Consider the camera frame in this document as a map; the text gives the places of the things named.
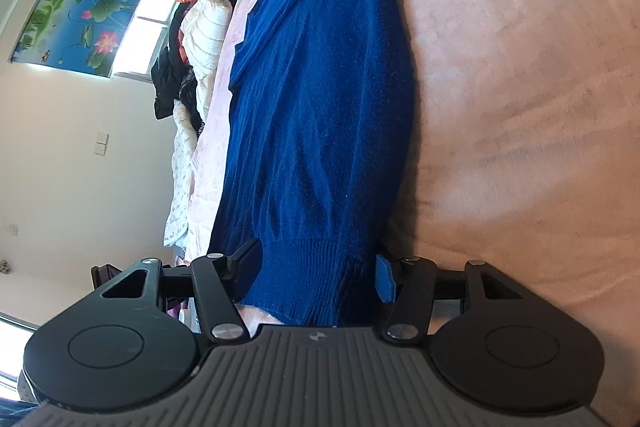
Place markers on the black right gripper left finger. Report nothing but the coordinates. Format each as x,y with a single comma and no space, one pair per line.
228,276

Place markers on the white patterned bed sheet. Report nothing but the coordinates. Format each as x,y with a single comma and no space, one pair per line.
177,223

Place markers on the pile of dark clothes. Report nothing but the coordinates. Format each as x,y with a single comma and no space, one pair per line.
175,71

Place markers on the pink bed blanket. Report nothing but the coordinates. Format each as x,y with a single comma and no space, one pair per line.
525,154

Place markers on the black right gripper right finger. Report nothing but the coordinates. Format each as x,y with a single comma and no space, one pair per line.
418,281

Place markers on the blue knit sweater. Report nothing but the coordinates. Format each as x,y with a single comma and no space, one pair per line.
322,99

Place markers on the cream quilted duvet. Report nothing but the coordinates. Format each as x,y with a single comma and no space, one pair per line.
201,37

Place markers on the bright window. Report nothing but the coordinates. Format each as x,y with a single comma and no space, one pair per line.
145,37

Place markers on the lotus flower wall poster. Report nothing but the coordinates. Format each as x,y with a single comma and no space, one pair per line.
75,35

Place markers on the white wall switch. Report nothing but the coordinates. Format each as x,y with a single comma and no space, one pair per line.
101,144

